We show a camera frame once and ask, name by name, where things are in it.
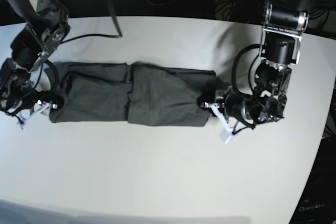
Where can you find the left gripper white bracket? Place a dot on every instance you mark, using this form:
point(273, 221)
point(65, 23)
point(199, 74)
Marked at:
point(245, 108)

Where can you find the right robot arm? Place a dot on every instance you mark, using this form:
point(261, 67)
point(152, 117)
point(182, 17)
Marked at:
point(44, 31)

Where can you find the black OpenArm box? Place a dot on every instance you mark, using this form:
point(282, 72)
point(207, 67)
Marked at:
point(317, 202)

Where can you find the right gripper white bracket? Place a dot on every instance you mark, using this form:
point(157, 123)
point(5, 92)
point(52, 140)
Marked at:
point(26, 108)

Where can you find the grey T-shirt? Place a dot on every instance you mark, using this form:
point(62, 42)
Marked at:
point(140, 94)

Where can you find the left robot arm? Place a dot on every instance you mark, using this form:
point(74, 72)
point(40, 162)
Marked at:
point(284, 23)

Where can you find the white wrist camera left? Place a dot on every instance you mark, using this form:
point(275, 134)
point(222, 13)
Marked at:
point(227, 136)

